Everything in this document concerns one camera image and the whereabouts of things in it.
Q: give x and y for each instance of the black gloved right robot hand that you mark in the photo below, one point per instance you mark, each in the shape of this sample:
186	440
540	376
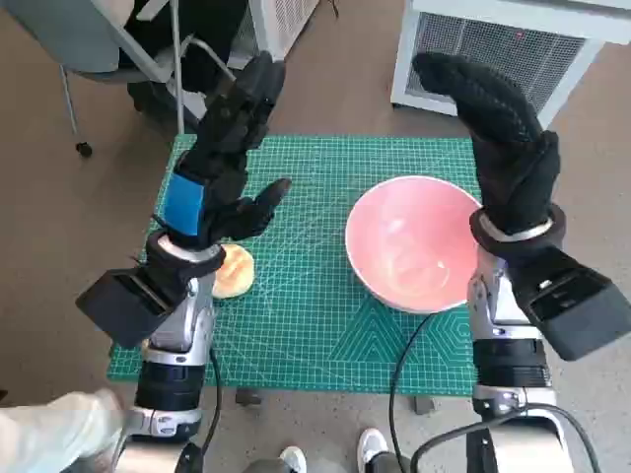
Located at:
508	162

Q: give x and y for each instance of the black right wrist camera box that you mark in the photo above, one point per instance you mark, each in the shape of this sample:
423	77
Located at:
577	315

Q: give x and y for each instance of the green cutting mat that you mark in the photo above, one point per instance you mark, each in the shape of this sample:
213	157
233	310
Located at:
305	320

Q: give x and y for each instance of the white cabinet with wide grille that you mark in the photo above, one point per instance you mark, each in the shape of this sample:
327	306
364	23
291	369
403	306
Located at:
493	49

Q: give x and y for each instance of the grey office chair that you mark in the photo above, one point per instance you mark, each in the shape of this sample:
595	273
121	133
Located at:
59	34

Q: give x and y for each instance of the grey table foot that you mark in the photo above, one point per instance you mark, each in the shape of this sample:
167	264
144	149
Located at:
424	405
248	397

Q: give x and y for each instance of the white cabinet with narrow grille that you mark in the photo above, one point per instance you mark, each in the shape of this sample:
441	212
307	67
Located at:
291	20

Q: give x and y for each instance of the white shoe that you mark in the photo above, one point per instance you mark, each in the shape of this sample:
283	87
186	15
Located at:
372	443
293	460

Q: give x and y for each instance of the pink bowl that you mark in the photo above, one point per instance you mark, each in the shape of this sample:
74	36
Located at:
409	236

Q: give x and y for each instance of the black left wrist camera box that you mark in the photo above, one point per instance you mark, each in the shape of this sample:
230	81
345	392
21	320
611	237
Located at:
128	305

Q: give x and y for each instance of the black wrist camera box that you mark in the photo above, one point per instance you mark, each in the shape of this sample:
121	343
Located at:
128	305
577	315

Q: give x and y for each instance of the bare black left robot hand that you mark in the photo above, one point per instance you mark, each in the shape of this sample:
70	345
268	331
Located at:
217	148

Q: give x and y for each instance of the round bread bun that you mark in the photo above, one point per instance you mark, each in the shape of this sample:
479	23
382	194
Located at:
236	276

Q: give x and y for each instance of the person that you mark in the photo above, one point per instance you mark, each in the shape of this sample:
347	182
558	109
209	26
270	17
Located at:
54	433
207	24

